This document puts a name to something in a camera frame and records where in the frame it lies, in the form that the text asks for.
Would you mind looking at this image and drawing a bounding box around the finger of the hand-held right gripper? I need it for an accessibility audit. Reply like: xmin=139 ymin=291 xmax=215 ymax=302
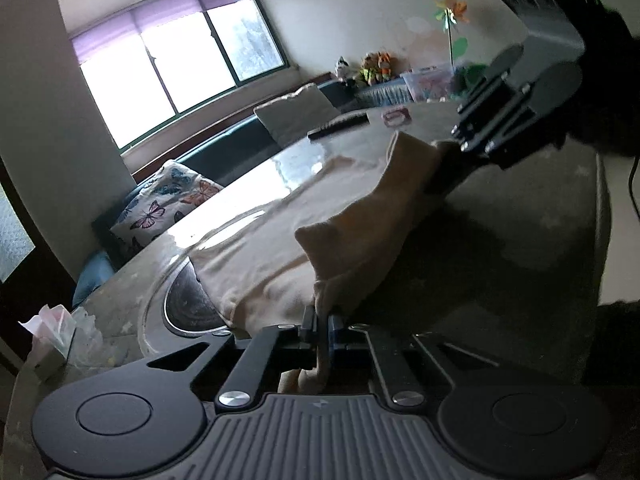
xmin=451 ymin=71 xmax=523 ymax=153
xmin=462 ymin=91 xmax=563 ymax=170

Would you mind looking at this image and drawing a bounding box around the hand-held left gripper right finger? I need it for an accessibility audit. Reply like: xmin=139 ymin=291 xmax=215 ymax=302
xmin=326 ymin=314 xmax=503 ymax=408

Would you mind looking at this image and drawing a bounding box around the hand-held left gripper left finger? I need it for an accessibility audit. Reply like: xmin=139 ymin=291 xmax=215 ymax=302
xmin=146 ymin=305 xmax=321 ymax=413

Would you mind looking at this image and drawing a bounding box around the cream garment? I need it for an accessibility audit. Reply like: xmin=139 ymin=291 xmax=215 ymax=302
xmin=190 ymin=130 xmax=468 ymax=397

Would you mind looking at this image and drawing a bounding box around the clear plastic storage box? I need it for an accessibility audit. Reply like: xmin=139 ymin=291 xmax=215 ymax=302
xmin=400 ymin=62 xmax=459 ymax=104

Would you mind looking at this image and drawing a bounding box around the colourful pinwheel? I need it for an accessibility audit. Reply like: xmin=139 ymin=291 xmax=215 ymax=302
xmin=432 ymin=0 xmax=473 ymax=68

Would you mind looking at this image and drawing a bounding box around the orange tiger plush toy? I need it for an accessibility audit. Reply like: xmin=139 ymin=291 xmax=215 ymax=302
xmin=375 ymin=51 xmax=397 ymax=84

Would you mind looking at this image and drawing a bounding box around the yellow green plush toy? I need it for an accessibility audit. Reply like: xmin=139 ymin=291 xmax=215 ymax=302
xmin=356 ymin=52 xmax=379 ymax=87

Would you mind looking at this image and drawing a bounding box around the round black table disc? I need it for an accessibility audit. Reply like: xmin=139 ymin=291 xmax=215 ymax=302
xmin=162 ymin=264 xmax=232 ymax=337

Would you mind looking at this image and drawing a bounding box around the black remote control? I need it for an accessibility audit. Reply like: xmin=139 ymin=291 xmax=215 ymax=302
xmin=307 ymin=112 xmax=370 ymax=142

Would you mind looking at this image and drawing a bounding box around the plain grey pillow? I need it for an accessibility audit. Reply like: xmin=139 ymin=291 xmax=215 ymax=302
xmin=253 ymin=83 xmax=342 ymax=149

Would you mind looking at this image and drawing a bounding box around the butterfly print pillow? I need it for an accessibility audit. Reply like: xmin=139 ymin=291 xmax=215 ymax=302
xmin=110 ymin=160 xmax=226 ymax=249

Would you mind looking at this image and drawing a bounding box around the teal sofa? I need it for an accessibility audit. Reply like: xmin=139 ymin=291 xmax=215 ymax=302
xmin=72 ymin=77 xmax=416 ymax=311

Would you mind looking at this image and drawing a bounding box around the clear tissue box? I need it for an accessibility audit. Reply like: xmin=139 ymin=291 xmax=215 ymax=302
xmin=18 ymin=304 xmax=103 ymax=382

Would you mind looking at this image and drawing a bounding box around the green framed window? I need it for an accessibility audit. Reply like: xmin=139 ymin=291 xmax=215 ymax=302
xmin=59 ymin=0 xmax=292 ymax=152

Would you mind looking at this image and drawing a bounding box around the dark door with frosted glass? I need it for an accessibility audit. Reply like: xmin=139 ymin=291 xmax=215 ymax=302
xmin=0 ymin=155 xmax=81 ymax=366

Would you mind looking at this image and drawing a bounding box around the purple window blind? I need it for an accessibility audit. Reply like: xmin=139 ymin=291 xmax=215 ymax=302
xmin=70 ymin=0 xmax=259 ymax=67

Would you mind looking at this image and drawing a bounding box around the black cable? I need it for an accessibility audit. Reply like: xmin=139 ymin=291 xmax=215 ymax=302
xmin=626 ymin=154 xmax=640 ymax=228

